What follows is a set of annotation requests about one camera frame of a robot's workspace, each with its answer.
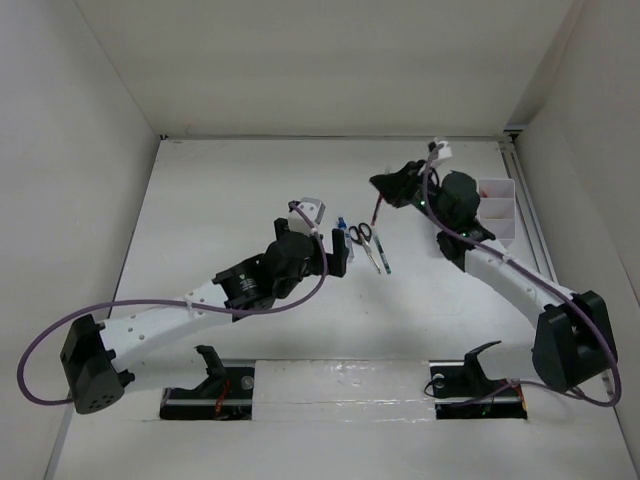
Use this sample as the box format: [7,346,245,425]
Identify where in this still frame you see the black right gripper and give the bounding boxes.
[374,157,455,230]

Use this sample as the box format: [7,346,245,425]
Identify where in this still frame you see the red pen with white cap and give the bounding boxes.
[370,195,383,230]

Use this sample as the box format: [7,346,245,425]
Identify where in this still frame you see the blue spray bottle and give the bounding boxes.
[337,216,354,263]

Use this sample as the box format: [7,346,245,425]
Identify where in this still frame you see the black handled scissors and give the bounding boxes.
[349,222,381,274]

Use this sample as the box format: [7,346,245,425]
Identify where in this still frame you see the green pen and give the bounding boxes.
[372,228,392,275]

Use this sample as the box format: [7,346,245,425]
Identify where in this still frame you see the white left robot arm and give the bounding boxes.
[60,211,346,415]

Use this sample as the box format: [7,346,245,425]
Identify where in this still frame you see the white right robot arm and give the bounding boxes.
[369,159,620,395]

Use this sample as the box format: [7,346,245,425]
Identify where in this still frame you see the white compartment organizer box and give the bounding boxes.
[477,178,516,248]

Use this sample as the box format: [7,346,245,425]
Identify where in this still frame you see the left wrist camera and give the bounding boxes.
[287,197,326,236]

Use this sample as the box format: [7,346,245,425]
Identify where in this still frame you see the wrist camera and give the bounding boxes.
[427,138,453,169]
[287,197,326,236]

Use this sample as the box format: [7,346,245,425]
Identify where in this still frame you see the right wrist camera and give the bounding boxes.
[427,138,453,169]

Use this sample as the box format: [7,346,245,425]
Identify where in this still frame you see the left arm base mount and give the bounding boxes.
[159,345,256,421]

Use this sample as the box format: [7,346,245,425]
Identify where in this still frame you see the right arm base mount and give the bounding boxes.
[423,341,528,420]

